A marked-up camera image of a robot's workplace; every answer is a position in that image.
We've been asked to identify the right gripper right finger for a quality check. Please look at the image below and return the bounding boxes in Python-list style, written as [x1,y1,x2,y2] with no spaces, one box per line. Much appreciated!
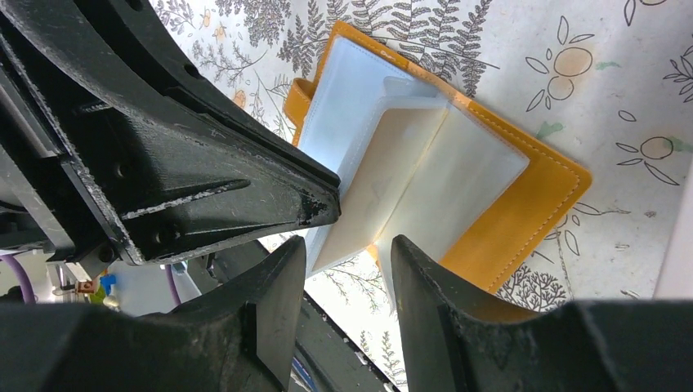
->
[391,235,692,391]

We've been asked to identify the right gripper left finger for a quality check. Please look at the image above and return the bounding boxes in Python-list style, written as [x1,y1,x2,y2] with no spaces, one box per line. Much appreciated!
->
[1,236,306,391]

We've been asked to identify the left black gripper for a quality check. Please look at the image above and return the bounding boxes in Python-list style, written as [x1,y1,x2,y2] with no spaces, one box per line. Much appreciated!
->
[1,1,340,265]

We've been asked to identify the orange leather card holder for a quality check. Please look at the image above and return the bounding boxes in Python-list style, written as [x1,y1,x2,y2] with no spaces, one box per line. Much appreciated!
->
[284,21,592,293]

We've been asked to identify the white plastic tray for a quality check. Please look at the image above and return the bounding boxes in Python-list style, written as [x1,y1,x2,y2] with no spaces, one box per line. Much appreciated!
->
[653,165,692,300]

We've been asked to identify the floral table mat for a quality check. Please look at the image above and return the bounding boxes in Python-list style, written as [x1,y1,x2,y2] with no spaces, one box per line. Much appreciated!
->
[149,0,693,392]

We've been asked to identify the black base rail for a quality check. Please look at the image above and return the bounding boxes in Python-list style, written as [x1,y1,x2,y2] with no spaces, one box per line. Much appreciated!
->
[205,243,402,392]

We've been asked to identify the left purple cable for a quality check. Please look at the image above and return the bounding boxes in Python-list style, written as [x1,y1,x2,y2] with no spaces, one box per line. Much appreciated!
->
[0,254,36,305]

